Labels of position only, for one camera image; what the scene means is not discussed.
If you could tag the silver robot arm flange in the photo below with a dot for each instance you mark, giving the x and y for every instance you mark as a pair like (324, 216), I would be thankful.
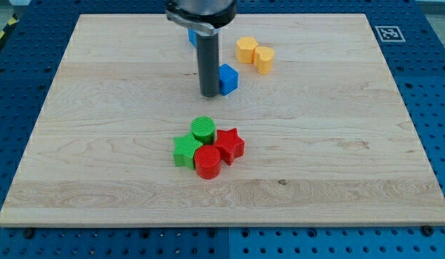
(205, 17)

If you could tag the blue cube block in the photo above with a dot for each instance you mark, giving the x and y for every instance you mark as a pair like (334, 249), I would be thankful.
(228, 79)

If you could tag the red star block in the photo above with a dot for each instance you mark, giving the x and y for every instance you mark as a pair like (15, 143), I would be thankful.
(230, 145)

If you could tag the green cylinder block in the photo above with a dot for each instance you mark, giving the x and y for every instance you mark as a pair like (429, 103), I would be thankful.
(203, 129)

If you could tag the red cylinder block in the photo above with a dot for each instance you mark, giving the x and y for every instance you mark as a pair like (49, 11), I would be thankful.
(207, 162)

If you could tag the green star block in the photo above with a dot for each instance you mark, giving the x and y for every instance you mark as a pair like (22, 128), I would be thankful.
(184, 150)

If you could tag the yellow heart block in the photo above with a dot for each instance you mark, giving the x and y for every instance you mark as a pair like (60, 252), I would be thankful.
(263, 59)

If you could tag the yellow hexagon block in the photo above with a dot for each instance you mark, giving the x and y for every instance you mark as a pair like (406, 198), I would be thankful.
(245, 47)

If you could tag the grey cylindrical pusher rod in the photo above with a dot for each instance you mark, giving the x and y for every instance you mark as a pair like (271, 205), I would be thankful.
(207, 48)

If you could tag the wooden board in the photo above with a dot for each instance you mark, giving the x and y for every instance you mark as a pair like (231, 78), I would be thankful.
(328, 139)

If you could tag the blue block behind rod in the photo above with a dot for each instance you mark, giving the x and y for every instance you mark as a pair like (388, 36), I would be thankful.
(192, 37)

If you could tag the white fiducial marker tag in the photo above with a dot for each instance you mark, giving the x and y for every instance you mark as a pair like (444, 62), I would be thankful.
(389, 33)

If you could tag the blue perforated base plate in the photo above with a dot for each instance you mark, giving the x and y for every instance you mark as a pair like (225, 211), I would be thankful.
(32, 51)

